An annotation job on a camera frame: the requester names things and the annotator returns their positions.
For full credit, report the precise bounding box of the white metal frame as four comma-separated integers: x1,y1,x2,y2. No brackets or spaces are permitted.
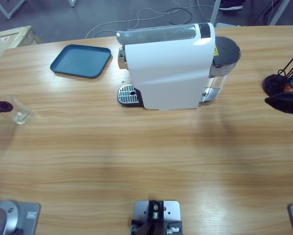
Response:
0,0,27,20

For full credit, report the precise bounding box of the white block with dark post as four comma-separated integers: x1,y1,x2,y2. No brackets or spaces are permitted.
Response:
131,200,183,235

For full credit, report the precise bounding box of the white capsule coffee machine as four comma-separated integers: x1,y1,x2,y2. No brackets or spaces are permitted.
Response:
117,22,216,111

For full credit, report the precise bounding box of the black capsule holder stand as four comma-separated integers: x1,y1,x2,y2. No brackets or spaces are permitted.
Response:
263,44,293,98

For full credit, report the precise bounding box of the black drip tray metal grid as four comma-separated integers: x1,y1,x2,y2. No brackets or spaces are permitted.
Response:
117,84,144,108

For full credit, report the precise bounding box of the blue plastic tray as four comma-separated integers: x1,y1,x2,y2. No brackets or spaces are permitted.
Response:
50,44,112,79

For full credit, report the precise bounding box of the black floor cable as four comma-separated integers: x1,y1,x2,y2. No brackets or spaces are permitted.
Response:
166,7,193,25

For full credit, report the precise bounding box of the wooden crate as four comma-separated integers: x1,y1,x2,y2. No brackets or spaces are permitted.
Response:
0,25,43,62

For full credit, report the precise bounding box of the grey coffee machine lever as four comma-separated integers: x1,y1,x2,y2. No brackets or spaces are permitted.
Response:
116,23,201,46

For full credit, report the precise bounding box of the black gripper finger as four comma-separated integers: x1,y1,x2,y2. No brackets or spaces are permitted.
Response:
264,92,293,116
0,97,14,113

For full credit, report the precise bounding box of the clear drinking glass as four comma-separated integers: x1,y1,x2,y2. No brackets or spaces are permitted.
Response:
0,94,32,125

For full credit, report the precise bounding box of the white metal table leg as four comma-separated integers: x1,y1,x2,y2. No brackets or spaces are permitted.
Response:
269,0,291,26
211,0,222,25

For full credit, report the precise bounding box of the white floor cable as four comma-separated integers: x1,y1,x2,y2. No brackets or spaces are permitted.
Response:
84,0,218,40

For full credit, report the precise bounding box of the dark shoe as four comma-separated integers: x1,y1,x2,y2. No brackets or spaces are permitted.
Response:
219,0,243,10

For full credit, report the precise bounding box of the clear water tank black lid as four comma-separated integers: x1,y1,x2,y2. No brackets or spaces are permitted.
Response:
201,36,242,106

